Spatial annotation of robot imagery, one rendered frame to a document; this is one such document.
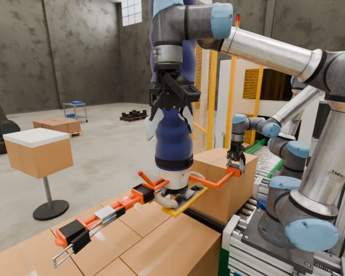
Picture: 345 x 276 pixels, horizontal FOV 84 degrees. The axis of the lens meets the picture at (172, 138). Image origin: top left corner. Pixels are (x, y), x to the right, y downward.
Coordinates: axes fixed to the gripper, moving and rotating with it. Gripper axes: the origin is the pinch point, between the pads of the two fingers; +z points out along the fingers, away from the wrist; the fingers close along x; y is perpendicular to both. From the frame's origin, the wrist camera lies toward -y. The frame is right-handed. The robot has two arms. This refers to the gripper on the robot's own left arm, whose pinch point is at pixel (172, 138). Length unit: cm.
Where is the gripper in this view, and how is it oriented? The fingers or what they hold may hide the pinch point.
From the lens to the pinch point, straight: 56.0
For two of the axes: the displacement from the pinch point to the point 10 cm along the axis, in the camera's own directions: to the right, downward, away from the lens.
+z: 0.0, 9.6, 2.8
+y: -5.4, -2.4, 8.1
